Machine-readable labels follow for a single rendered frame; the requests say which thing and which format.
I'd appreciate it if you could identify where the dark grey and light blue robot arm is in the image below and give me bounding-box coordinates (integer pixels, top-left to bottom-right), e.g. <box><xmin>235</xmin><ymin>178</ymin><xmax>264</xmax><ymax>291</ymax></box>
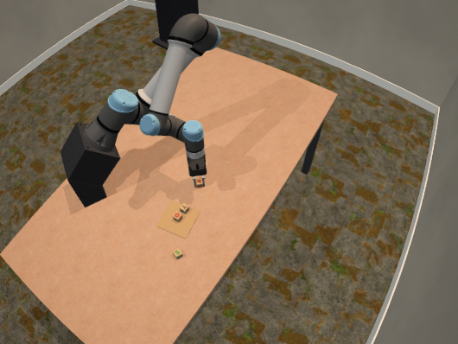
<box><xmin>83</xmin><ymin>13</ymin><xmax>220</xmax><ymax>153</ymax></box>

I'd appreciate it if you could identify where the tan block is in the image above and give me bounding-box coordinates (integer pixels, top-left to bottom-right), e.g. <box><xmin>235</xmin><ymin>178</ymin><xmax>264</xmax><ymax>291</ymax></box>
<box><xmin>195</xmin><ymin>178</ymin><xmax>203</xmax><ymax>188</ymax></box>
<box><xmin>180</xmin><ymin>203</ymin><xmax>189</xmax><ymax>214</ymax></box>
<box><xmin>173</xmin><ymin>248</ymin><xmax>183</xmax><ymax>259</ymax></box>
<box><xmin>173</xmin><ymin>211</ymin><xmax>182</xmax><ymax>223</ymax></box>

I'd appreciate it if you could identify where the tan flat mat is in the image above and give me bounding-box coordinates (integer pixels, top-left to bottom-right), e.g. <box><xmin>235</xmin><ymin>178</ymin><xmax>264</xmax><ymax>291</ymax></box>
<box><xmin>156</xmin><ymin>200</ymin><xmax>200</xmax><ymax>239</ymax></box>

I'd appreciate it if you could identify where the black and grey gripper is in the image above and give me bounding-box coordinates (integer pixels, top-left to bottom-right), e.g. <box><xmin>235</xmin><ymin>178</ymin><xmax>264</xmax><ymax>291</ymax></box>
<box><xmin>186</xmin><ymin>144</ymin><xmax>207</xmax><ymax>188</ymax></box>

